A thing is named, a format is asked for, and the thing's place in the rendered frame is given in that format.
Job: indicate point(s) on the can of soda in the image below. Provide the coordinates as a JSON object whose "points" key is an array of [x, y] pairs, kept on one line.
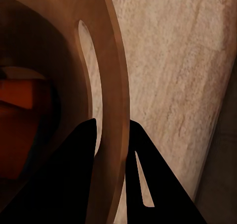
{"points": [[33, 95], [22, 140]]}

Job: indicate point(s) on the trash can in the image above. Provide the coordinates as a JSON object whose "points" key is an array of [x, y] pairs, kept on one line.
{"points": [[40, 39]]}

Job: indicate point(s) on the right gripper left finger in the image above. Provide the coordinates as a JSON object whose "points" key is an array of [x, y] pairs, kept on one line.
{"points": [[58, 192]]}

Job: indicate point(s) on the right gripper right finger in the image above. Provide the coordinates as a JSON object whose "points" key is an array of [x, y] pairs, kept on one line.
{"points": [[172, 203]]}

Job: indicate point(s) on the cabinet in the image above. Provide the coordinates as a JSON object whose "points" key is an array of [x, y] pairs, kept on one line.
{"points": [[216, 197]]}

